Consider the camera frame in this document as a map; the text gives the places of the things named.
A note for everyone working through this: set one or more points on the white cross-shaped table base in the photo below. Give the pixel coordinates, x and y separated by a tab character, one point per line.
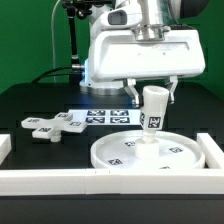
51	128

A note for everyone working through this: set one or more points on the white marker sheet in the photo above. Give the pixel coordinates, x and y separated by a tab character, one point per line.
106	116

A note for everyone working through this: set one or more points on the white round table top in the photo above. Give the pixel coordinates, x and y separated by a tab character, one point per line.
127	150

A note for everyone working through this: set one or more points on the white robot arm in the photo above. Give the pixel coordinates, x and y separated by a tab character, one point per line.
147	19

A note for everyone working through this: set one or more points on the white U-shaped fence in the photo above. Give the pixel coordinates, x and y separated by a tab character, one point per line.
104	181

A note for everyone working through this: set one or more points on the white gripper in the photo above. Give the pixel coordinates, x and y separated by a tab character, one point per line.
117	55

